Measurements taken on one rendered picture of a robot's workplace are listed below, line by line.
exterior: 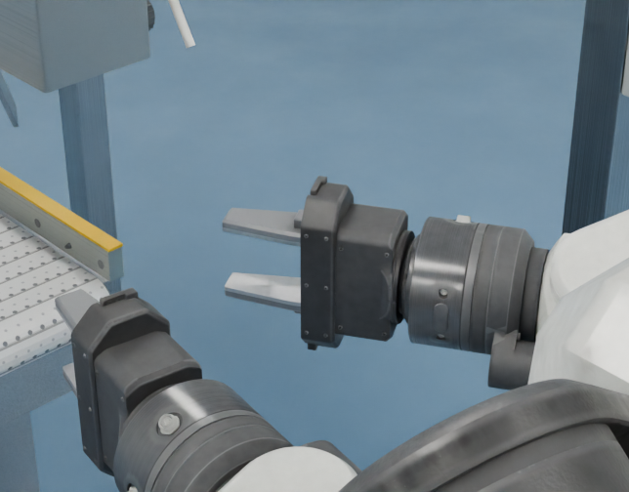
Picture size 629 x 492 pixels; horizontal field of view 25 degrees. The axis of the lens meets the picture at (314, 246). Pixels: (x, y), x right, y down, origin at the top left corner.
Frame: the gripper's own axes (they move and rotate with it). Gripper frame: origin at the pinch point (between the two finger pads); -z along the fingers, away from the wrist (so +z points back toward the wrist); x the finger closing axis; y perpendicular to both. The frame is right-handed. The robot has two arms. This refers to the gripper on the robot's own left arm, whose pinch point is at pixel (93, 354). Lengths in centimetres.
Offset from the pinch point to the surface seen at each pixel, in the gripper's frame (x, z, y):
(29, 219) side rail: 14.0, -41.5, 13.3
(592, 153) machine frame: 23, -33, 79
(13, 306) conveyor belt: 15.7, -31.1, 6.8
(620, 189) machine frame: 28, -31, 82
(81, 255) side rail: 14.3, -33.3, 14.6
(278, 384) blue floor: 99, -103, 80
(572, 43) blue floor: 99, -186, 231
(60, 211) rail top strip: 11.8, -37.7, 14.8
